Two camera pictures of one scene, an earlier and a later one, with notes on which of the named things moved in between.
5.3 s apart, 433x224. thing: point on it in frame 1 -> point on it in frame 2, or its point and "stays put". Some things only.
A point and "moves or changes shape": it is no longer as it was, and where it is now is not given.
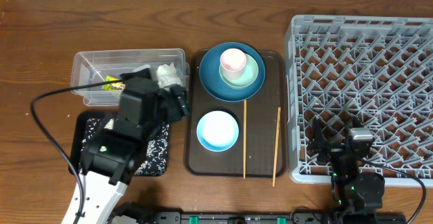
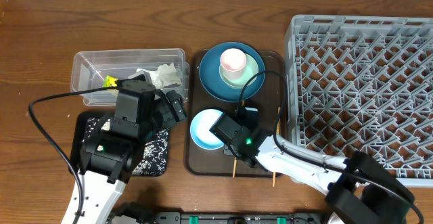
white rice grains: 156,151 stays put
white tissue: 168,74 stays put
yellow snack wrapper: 116,86 stays put
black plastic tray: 85,126 stays put
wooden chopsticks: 277,145 stays put
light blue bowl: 217,131 moves or changes shape
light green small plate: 250,74 stays put
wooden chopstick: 245,120 moves or changes shape
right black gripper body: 334,149 -> 237,152
